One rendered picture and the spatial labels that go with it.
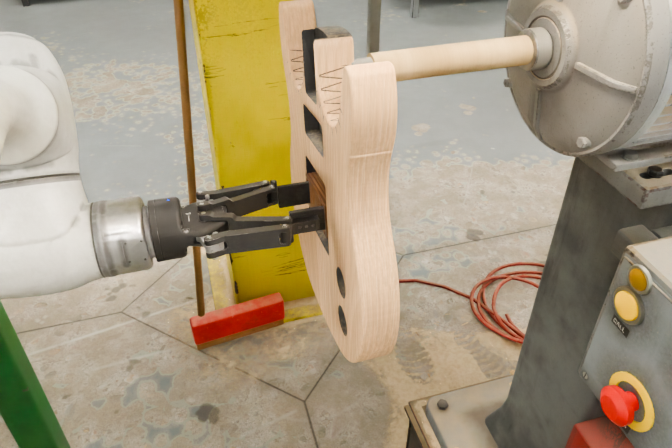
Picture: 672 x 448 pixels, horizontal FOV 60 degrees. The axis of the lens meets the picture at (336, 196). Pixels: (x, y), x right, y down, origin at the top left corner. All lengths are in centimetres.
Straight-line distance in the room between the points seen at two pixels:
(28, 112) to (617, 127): 59
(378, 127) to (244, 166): 115
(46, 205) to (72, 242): 5
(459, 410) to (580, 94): 96
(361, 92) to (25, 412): 80
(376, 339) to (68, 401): 143
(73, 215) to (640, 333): 60
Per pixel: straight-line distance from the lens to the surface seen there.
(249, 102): 158
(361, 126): 54
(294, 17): 81
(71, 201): 71
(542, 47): 68
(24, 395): 108
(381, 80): 54
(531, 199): 267
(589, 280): 100
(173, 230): 70
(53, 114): 68
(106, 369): 202
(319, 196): 72
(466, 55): 64
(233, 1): 148
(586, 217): 97
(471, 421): 145
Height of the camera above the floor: 150
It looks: 36 degrees down
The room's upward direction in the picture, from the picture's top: straight up
